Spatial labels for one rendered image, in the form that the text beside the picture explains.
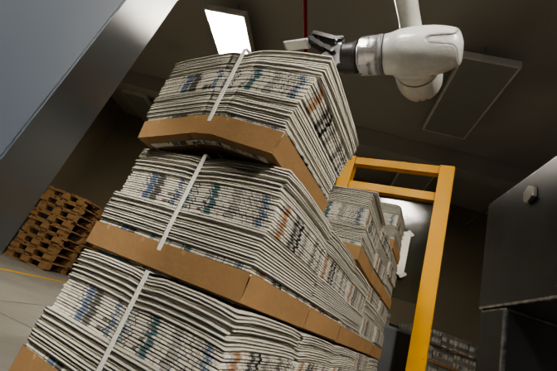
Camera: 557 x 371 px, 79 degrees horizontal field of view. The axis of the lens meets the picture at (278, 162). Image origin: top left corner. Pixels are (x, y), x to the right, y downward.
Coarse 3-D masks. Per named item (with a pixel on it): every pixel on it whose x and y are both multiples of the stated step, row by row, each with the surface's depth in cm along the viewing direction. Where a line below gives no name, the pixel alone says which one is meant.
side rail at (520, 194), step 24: (552, 168) 28; (528, 192) 30; (552, 192) 27; (504, 216) 34; (528, 216) 30; (552, 216) 27; (504, 240) 33; (528, 240) 29; (552, 240) 26; (504, 264) 32; (528, 264) 28; (552, 264) 25; (504, 288) 31; (528, 288) 27; (552, 288) 24; (528, 312) 29; (552, 312) 27
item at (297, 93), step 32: (256, 64) 70; (288, 64) 66; (320, 64) 63; (256, 96) 64; (288, 96) 61; (320, 96) 63; (288, 128) 59; (320, 128) 67; (352, 128) 78; (256, 160) 60; (320, 160) 71
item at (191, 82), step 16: (176, 64) 82; (192, 64) 79; (208, 64) 77; (224, 64) 74; (176, 80) 78; (192, 80) 75; (208, 80) 73; (160, 96) 77; (176, 96) 74; (192, 96) 71; (208, 96) 70; (160, 112) 73; (176, 112) 71; (192, 112) 69; (160, 144) 71; (176, 144) 70; (192, 144) 68
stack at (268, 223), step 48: (144, 192) 68; (192, 192) 63; (240, 192) 58; (288, 192) 58; (192, 240) 56; (240, 240) 53; (288, 240) 59; (336, 240) 83; (96, 288) 59; (144, 288) 55; (192, 288) 74; (288, 288) 62; (336, 288) 89; (48, 336) 57; (96, 336) 54; (144, 336) 51; (192, 336) 48; (240, 336) 49; (288, 336) 64
